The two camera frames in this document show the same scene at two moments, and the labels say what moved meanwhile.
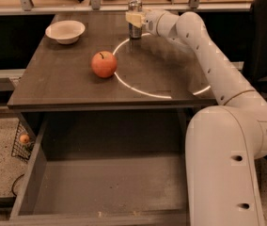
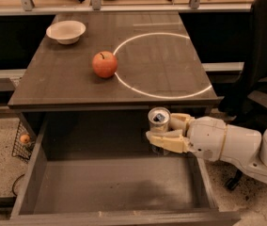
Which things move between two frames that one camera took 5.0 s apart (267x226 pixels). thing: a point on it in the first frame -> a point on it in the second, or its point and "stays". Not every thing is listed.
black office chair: [264, 50] stays
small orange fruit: [23, 138] stays
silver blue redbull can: [134, 6] -> [159, 119]
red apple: [103, 64] stays
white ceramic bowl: [65, 31] stays
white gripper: [149, 21] -> [206, 137]
